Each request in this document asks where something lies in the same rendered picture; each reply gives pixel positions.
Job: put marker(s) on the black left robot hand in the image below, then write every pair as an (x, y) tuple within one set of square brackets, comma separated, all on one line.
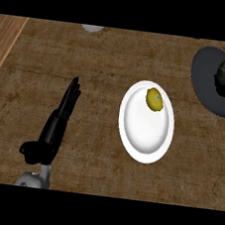
[(52, 133)]

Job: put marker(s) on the dark grey pan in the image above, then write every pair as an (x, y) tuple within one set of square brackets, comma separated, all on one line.
[(205, 76)]

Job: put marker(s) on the yellow squash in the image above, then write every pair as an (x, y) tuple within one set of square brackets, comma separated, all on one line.
[(154, 99)]

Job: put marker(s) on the pale grey round object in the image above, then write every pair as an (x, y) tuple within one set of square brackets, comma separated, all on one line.
[(92, 27)]

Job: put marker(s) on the white plate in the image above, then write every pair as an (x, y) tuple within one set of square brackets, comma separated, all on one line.
[(145, 132)]

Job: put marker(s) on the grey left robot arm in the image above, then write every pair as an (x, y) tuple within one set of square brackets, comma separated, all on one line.
[(36, 178)]

